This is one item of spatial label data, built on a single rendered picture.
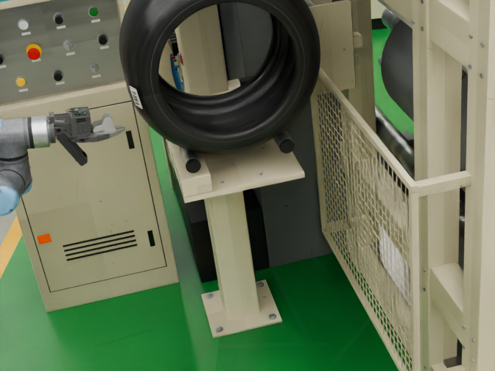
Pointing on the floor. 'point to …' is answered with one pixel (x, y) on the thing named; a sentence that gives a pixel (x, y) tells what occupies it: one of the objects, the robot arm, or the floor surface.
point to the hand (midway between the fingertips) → (121, 131)
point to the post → (223, 235)
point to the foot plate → (265, 302)
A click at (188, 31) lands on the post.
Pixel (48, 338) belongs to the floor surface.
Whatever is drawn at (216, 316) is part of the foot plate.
